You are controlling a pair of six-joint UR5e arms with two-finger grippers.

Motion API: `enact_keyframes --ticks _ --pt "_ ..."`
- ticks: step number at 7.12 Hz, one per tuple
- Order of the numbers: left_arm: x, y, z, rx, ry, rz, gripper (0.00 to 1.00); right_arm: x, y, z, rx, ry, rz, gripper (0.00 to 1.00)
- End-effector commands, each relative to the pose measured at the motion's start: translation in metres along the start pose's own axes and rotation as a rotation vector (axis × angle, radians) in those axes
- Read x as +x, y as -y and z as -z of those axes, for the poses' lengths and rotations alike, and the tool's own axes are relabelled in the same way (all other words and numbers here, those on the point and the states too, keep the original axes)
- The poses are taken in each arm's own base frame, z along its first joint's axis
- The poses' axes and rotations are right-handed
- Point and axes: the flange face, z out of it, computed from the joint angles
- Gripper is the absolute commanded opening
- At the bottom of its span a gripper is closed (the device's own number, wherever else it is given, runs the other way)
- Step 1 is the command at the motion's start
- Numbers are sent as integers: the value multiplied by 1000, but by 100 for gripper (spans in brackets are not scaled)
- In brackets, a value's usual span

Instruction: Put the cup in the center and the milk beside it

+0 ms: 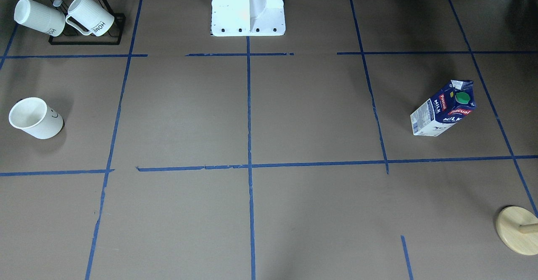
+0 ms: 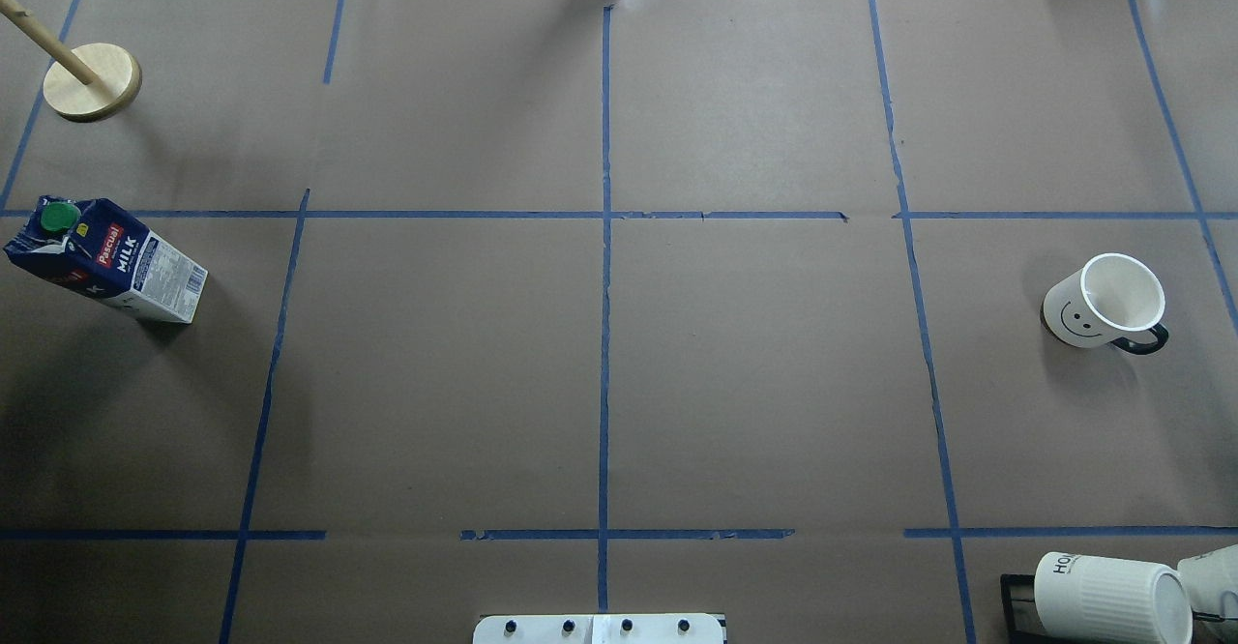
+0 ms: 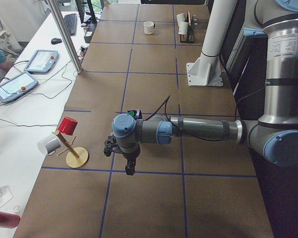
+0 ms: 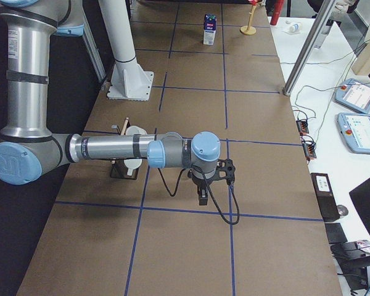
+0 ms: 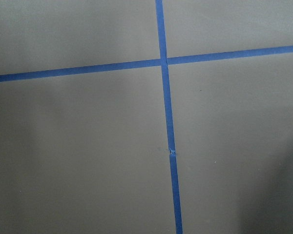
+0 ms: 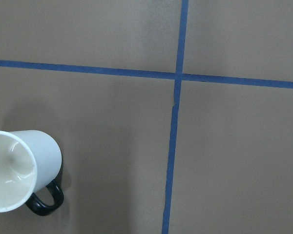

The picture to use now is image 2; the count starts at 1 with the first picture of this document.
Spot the white smiley face mug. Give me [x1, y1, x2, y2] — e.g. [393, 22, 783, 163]
[1041, 251, 1170, 355]

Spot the blue white milk carton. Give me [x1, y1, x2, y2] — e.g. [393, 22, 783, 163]
[4, 194, 209, 324]

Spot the white ribbed HOME mug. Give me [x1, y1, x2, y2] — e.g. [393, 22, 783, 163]
[1032, 551, 1193, 643]

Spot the wooden mug tree stand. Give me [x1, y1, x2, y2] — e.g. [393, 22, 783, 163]
[1, 0, 144, 123]

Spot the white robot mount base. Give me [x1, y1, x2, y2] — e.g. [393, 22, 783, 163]
[472, 612, 728, 643]

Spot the black wire mug rack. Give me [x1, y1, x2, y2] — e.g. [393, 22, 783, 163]
[999, 573, 1052, 643]

